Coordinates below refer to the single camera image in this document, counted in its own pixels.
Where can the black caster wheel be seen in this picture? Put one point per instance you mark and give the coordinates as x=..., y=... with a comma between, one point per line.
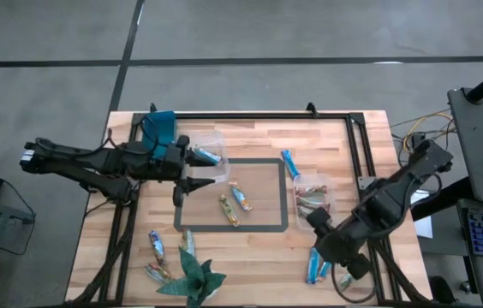
x=440, y=291

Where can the grey desk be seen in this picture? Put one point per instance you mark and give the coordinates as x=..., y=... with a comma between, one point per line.
x=477, y=137

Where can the light blue granola bar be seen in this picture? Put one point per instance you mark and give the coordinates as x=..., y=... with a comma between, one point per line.
x=207, y=155
x=324, y=271
x=290, y=164
x=312, y=267

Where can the blue plastic bin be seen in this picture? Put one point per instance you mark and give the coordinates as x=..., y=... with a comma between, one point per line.
x=160, y=124

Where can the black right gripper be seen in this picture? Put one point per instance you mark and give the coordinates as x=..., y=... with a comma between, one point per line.
x=348, y=239

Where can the grey metal stand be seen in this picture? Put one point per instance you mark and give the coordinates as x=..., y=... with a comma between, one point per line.
x=6, y=211

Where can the blue orange granola bar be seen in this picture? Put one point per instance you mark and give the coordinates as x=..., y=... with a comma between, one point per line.
x=240, y=197

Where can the green potted plant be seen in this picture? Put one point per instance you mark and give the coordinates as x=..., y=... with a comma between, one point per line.
x=194, y=278

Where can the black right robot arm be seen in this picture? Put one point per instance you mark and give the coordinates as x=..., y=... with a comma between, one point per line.
x=395, y=201

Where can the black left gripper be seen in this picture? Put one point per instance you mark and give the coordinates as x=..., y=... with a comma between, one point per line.
x=168, y=162

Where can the green yellow granola bar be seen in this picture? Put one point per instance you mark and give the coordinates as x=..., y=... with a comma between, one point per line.
x=228, y=210

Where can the black aluminium table frame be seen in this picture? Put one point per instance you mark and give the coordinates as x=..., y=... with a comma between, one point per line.
x=267, y=115

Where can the dark-bordered rectangular mat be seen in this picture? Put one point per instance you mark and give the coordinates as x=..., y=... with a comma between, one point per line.
x=233, y=227

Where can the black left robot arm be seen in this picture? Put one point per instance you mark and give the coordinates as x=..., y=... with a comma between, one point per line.
x=96, y=160

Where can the clear plastic bin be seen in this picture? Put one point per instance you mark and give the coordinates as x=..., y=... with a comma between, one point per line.
x=327, y=184

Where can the silver mounting plate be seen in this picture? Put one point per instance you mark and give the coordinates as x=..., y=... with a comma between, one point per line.
x=365, y=181

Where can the black frame bracket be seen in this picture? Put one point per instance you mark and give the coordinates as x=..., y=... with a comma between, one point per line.
x=153, y=108
x=311, y=109

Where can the black power adapter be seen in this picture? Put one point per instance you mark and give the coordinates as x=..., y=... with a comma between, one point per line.
x=417, y=139

